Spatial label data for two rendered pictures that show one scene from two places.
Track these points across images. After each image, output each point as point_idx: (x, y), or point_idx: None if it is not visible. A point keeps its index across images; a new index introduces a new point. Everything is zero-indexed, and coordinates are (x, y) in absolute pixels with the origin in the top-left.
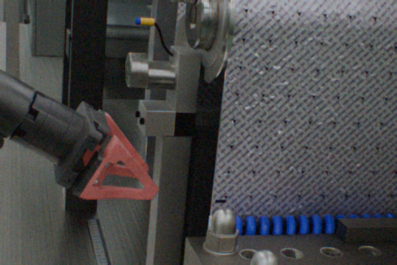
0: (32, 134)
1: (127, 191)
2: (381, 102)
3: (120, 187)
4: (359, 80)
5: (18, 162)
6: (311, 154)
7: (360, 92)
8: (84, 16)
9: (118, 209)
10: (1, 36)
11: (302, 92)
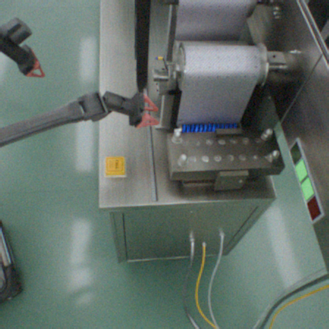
0: (121, 112)
1: (150, 124)
2: (236, 97)
3: (147, 123)
4: (228, 92)
5: (119, 48)
6: (210, 109)
7: (228, 95)
8: (140, 23)
9: (155, 82)
10: None
11: (208, 95)
